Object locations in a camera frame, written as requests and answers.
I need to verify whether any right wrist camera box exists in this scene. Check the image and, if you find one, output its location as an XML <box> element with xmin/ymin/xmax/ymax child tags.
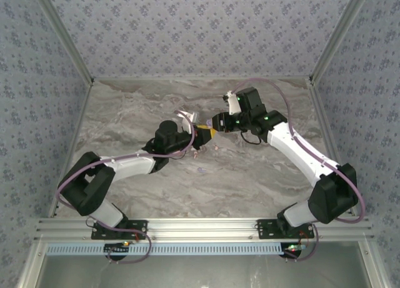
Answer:
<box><xmin>222</xmin><ymin>90</ymin><xmax>241</xmax><ymax>116</ymax></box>

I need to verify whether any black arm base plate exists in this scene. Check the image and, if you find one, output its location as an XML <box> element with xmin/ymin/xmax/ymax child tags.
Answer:
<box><xmin>91</xmin><ymin>219</ymin><xmax>149</xmax><ymax>241</ymax></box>
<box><xmin>257</xmin><ymin>219</ymin><xmax>315</xmax><ymax>241</ymax></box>

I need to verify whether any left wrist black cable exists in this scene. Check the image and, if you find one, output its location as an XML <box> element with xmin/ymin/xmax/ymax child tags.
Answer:
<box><xmin>168</xmin><ymin>149</ymin><xmax>190</xmax><ymax>160</ymax></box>

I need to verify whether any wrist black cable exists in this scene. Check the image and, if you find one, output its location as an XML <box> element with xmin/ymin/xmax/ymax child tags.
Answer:
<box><xmin>168</xmin><ymin>149</ymin><xmax>190</xmax><ymax>160</ymax></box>
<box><xmin>241</xmin><ymin>129</ymin><xmax>264</xmax><ymax>146</ymax></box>

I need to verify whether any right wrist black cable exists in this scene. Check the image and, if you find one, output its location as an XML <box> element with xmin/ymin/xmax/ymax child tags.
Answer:
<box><xmin>241</xmin><ymin>129</ymin><xmax>264</xmax><ymax>146</ymax></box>

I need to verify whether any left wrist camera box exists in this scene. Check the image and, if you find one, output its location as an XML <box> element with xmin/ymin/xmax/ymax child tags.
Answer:
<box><xmin>176</xmin><ymin>110</ymin><xmax>201</xmax><ymax>135</ymax></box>

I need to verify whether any small controller board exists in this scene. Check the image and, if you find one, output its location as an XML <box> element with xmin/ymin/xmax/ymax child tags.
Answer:
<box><xmin>104</xmin><ymin>241</ymin><xmax>131</xmax><ymax>257</ymax></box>
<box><xmin>282</xmin><ymin>242</ymin><xmax>306</xmax><ymax>260</ymax></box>

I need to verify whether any aluminium mounting rail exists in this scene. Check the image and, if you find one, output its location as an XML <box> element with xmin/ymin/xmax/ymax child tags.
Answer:
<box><xmin>34</xmin><ymin>217</ymin><xmax>374</xmax><ymax>241</ymax></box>

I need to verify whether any aluminium corner post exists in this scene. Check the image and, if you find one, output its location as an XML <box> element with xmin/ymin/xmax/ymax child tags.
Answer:
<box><xmin>308</xmin><ymin>0</ymin><xmax>375</xmax><ymax>82</ymax></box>
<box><xmin>29</xmin><ymin>0</ymin><xmax>95</xmax><ymax>83</ymax></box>

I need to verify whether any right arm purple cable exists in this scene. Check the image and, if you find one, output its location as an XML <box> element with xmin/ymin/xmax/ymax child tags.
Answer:
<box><xmin>230</xmin><ymin>77</ymin><xmax>366</xmax><ymax>263</ymax></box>

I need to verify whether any light blue slotted cable duct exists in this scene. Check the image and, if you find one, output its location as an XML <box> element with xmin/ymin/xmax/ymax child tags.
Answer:
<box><xmin>46</xmin><ymin>241</ymin><xmax>287</xmax><ymax>257</ymax></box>

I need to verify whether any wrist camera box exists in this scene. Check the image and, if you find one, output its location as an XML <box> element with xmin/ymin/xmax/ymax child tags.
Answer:
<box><xmin>222</xmin><ymin>90</ymin><xmax>241</xmax><ymax>116</ymax></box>
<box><xmin>176</xmin><ymin>110</ymin><xmax>201</xmax><ymax>135</ymax></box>

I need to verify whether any aluminium side rail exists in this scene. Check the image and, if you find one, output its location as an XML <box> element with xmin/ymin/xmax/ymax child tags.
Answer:
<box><xmin>46</xmin><ymin>78</ymin><xmax>96</xmax><ymax>219</ymax></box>
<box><xmin>307</xmin><ymin>78</ymin><xmax>358</xmax><ymax>217</ymax></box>

